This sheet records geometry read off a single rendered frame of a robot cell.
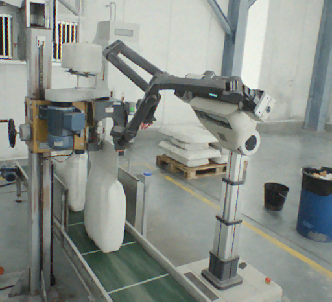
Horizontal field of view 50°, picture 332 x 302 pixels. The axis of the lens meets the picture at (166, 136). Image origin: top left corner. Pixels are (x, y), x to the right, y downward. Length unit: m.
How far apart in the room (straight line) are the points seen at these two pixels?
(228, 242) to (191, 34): 5.80
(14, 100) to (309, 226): 3.76
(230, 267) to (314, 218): 1.58
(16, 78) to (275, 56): 6.34
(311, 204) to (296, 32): 6.65
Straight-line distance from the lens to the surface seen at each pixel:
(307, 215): 3.86
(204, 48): 7.84
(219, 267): 2.42
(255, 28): 8.81
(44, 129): 2.26
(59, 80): 5.09
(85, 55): 2.08
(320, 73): 10.54
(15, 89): 4.98
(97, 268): 2.32
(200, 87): 1.66
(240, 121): 1.90
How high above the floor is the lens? 1.64
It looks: 12 degrees down
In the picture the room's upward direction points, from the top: 4 degrees clockwise
